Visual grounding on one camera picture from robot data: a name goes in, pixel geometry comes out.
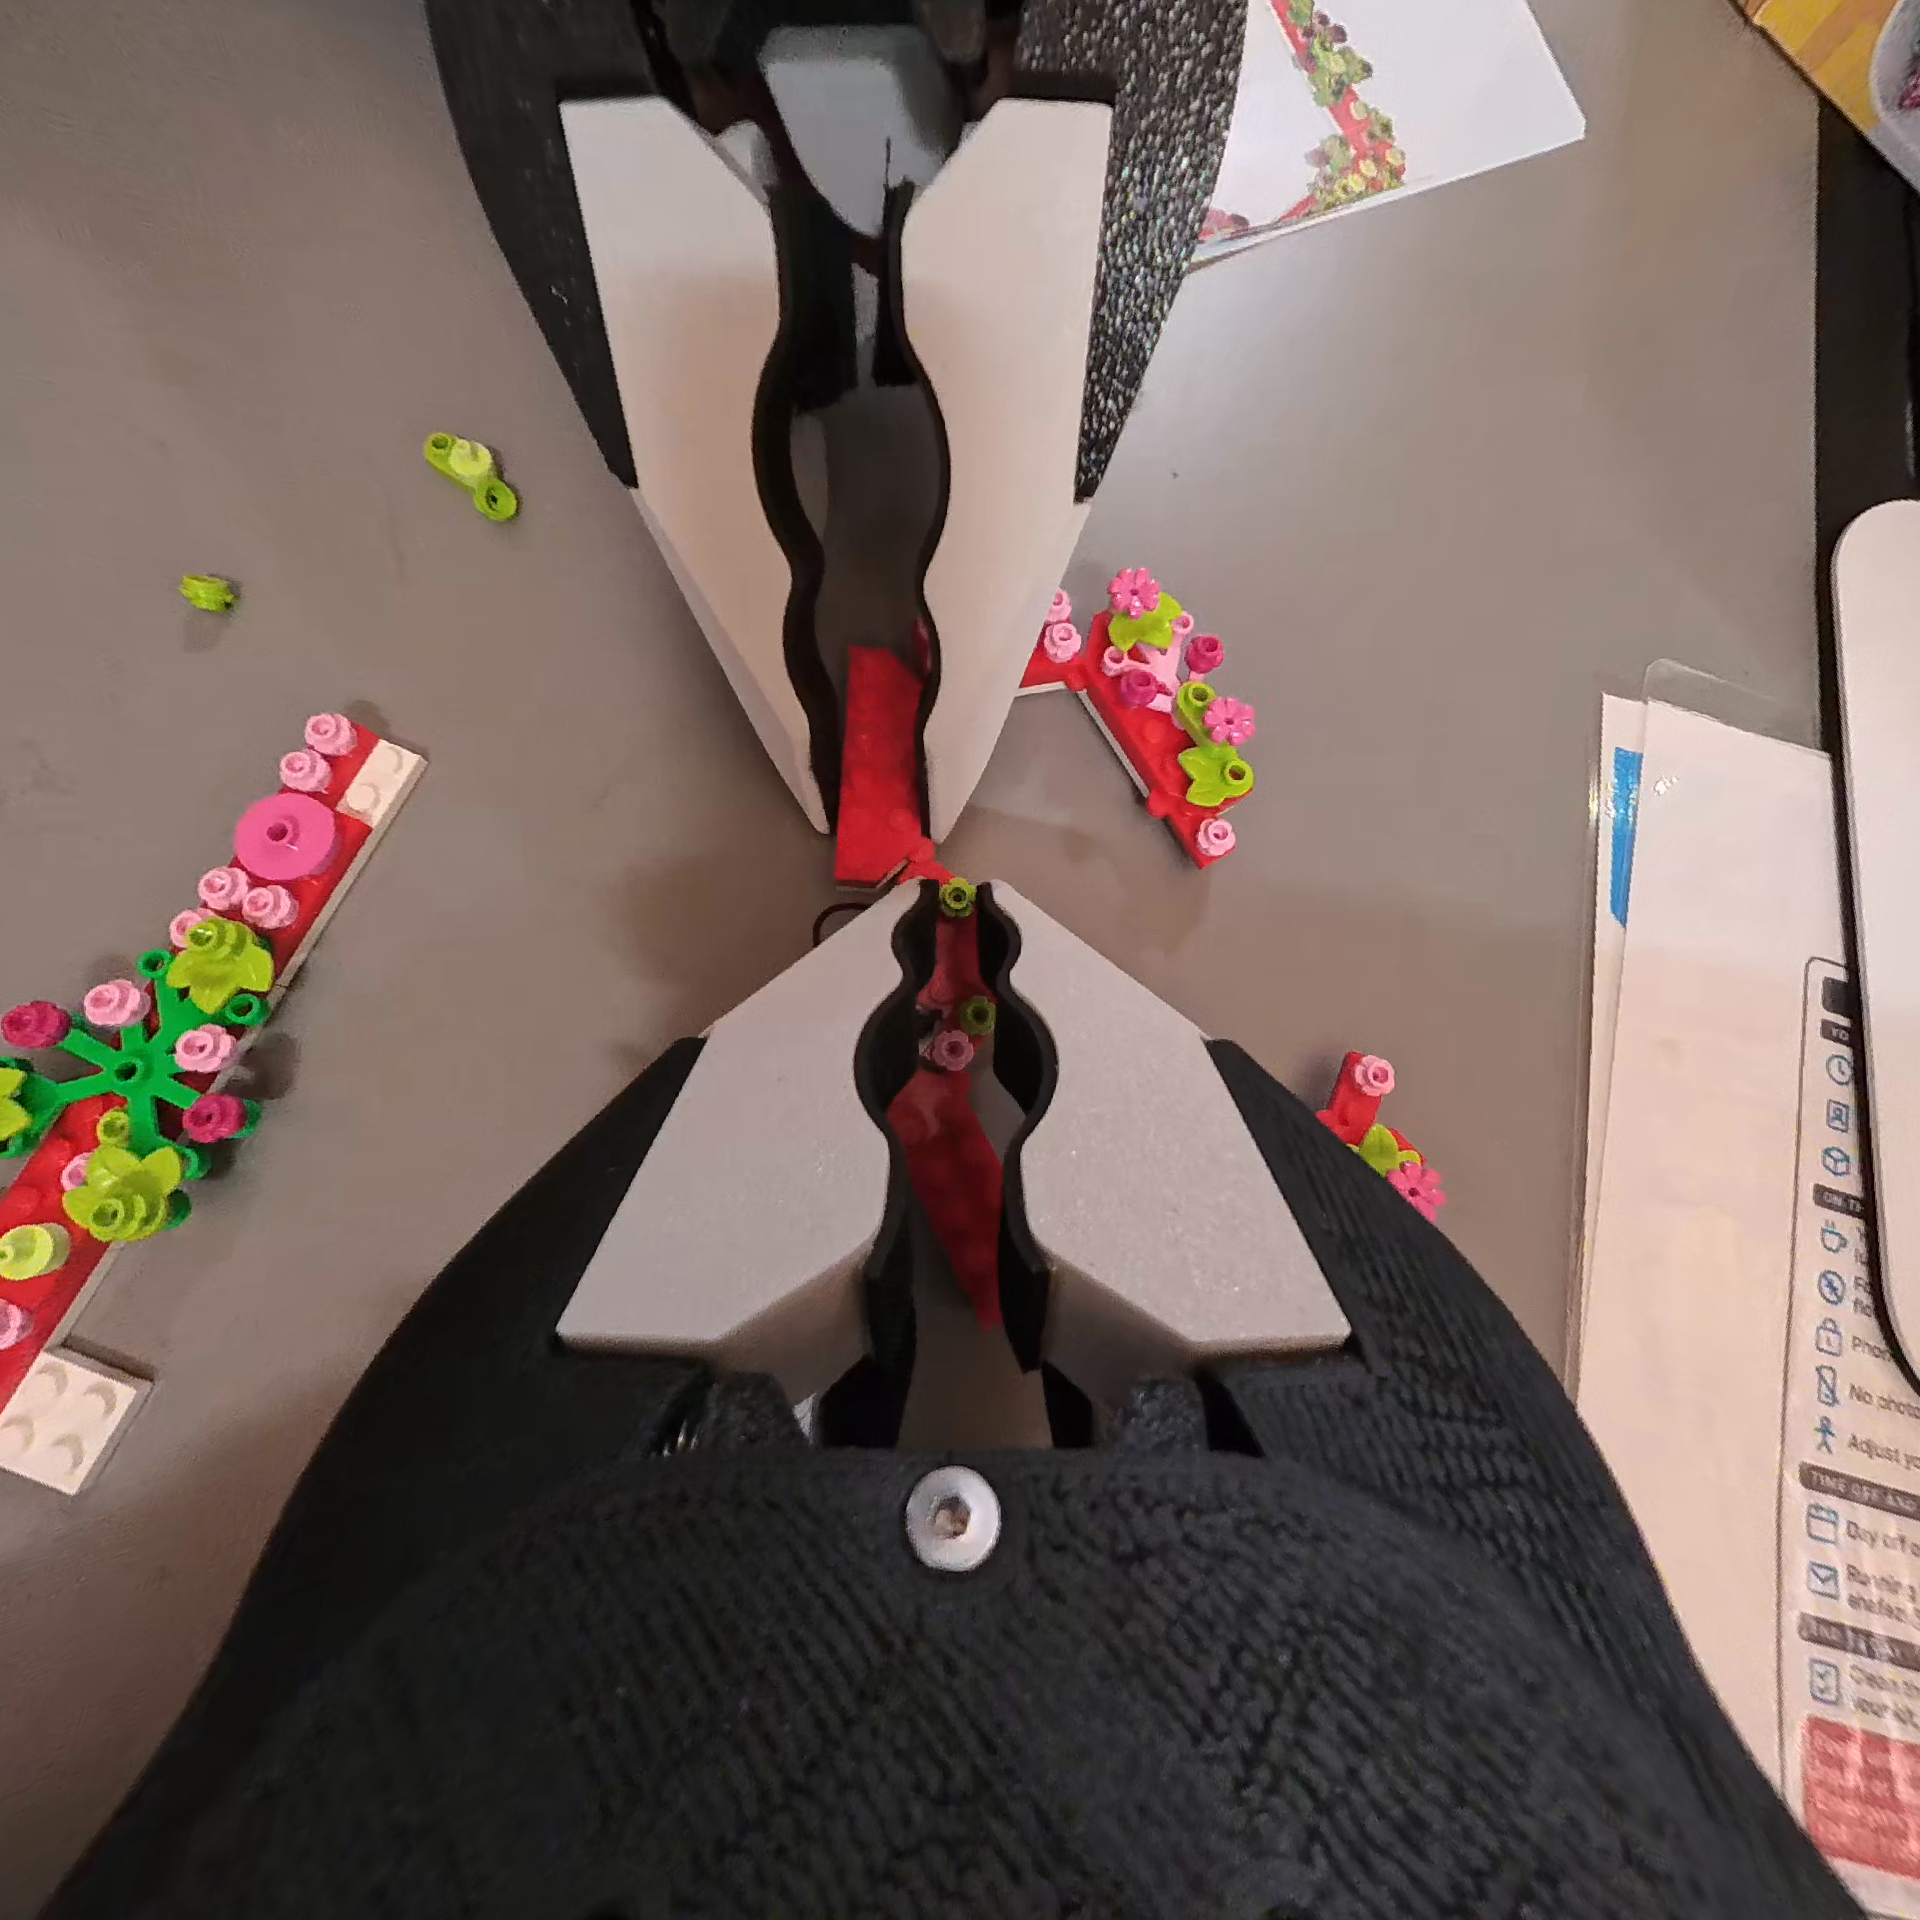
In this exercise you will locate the white rounded device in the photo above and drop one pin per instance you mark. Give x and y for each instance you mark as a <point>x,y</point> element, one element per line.
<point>1882,902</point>

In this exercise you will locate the long red flowered lego strip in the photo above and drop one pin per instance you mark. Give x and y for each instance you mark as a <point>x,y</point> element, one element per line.
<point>285,835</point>

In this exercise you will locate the plastic bag with instructions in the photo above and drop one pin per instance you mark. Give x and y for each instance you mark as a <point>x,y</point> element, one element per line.
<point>1711,1202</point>

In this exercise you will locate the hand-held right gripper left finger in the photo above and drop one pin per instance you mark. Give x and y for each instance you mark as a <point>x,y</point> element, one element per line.
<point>721,1185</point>

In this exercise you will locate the black mat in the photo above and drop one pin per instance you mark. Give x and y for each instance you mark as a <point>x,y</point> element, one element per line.
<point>1869,301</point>

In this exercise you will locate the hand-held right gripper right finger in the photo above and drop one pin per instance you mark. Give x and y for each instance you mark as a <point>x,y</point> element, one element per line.
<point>1185,1202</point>

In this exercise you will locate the red flowered lego segment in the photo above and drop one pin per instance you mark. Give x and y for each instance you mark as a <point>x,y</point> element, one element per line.
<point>1156,740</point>
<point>1358,1115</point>

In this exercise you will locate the small lime green lego piece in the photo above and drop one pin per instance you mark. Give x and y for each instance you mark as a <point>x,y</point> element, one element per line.
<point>212,594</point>

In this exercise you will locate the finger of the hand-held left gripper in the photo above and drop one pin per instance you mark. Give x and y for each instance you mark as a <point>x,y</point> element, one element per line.
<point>676,421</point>
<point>1004,421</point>

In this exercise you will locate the lime green lego stem piece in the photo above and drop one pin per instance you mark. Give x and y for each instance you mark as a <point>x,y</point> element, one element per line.
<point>473,474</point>

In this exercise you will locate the red lego piece lime studs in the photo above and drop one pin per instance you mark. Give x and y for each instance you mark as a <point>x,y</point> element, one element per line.
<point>949,1155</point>

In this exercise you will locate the blue edged white paper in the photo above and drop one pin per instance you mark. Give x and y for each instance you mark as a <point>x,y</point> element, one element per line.
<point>1621,826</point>

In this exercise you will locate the red lego brick strip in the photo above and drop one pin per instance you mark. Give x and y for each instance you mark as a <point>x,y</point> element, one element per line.
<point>882,764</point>

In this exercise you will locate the yellow cardboard box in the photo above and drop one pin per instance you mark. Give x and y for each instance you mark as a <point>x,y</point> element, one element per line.
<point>1838,45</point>

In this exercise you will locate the lego instruction booklet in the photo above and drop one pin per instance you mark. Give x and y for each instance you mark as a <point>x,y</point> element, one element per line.
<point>1424,90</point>

